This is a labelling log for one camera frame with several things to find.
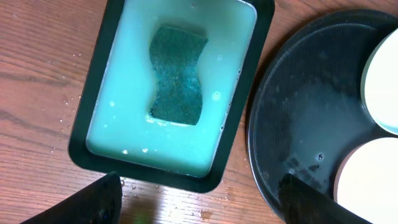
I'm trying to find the white plate with green stain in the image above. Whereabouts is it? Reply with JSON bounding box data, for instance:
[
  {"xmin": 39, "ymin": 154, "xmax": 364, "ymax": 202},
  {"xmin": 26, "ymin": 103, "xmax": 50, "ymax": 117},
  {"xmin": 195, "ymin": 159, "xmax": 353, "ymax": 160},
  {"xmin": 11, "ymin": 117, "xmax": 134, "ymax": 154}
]
[{"xmin": 333, "ymin": 138, "xmax": 397, "ymax": 224}]

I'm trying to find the black rectangular water tray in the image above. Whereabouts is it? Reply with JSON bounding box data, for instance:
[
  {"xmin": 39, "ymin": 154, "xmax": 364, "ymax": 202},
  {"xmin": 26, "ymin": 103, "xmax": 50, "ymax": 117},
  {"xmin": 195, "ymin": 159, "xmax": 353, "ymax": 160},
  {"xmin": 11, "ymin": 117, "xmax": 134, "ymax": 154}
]
[{"xmin": 68, "ymin": 0, "xmax": 275, "ymax": 194}]

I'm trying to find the green yellow scrub sponge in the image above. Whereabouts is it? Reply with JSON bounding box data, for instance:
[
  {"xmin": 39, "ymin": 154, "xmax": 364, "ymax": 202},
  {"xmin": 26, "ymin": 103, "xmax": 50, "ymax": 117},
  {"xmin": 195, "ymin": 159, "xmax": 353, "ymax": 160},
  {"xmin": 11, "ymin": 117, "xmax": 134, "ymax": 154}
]
[{"xmin": 149, "ymin": 26, "xmax": 208, "ymax": 126}]

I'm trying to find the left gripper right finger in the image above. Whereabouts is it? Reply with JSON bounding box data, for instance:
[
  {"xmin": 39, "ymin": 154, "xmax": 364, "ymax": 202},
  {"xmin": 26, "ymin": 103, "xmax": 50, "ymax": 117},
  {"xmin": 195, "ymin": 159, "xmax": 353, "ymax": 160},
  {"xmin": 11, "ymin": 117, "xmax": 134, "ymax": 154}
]
[{"xmin": 278, "ymin": 174, "xmax": 368, "ymax": 224}]

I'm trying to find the mint plate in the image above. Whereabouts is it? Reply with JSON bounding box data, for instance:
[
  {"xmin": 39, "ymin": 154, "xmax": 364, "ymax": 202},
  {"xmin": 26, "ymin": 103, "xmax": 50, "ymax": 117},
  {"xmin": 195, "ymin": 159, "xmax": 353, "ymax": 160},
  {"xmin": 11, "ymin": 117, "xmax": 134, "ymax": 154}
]
[{"xmin": 361, "ymin": 30, "xmax": 397, "ymax": 135}]

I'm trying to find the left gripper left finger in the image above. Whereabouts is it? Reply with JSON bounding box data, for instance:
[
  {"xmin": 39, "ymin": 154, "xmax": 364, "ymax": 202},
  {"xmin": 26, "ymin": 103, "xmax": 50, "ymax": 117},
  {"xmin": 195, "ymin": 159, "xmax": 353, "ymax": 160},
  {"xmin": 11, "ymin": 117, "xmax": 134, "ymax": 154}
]
[{"xmin": 22, "ymin": 172, "xmax": 122, "ymax": 224}]

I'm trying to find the round black serving tray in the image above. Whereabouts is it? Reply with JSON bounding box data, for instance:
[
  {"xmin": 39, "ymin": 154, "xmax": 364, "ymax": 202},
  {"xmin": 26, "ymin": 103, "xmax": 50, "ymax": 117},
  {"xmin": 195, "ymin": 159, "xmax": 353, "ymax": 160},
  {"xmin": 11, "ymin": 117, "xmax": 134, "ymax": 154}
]
[{"xmin": 248, "ymin": 9, "xmax": 397, "ymax": 216}]

